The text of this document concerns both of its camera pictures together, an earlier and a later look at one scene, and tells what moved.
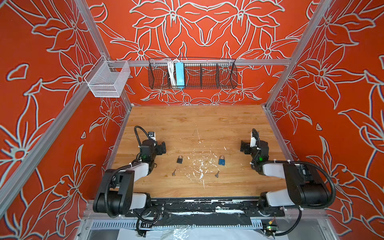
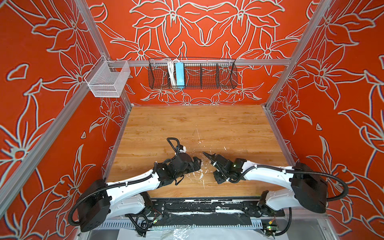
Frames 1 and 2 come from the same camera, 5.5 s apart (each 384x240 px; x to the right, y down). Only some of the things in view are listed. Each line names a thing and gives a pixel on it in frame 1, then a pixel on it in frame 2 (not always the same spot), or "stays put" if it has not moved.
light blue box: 180,75 stays put
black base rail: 206,212 stays put
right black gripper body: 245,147 → 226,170
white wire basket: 107,79 stays put
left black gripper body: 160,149 → 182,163
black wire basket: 199,73 stays put
